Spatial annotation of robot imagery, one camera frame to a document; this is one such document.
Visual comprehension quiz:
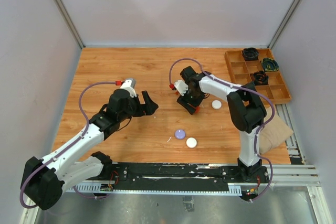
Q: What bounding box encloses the wooden compartment tray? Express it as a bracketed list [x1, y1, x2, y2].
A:
[225, 47, 291, 104]

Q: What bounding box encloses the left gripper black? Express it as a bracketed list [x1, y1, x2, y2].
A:
[119, 90, 158, 121]

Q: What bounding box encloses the dark green rolled sock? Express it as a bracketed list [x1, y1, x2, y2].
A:
[260, 58, 279, 72]

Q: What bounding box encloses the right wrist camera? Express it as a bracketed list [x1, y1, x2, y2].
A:
[169, 80, 188, 96]

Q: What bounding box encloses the white earbud charging case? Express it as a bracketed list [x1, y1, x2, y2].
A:
[186, 137, 197, 148]

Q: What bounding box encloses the purple earbud charging case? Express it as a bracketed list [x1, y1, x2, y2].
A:
[174, 129, 186, 140]

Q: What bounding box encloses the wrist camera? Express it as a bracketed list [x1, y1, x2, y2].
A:
[120, 78, 137, 98]
[169, 80, 188, 96]

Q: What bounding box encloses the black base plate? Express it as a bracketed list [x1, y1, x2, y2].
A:
[97, 163, 269, 193]

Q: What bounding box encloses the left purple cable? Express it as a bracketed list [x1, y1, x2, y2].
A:
[19, 81, 119, 209]

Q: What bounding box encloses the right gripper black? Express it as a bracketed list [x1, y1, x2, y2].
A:
[177, 86, 205, 114]

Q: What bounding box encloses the black orange rolled sock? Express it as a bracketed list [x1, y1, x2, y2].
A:
[251, 71, 269, 86]

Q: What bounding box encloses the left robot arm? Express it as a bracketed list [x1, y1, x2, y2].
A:
[19, 88, 159, 210]

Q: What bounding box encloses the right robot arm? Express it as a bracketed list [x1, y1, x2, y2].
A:
[170, 66, 266, 182]

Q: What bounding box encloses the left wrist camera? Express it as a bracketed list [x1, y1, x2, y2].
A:
[120, 78, 137, 98]

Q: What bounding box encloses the beige cloth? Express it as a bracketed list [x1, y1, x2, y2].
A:
[259, 114, 293, 154]

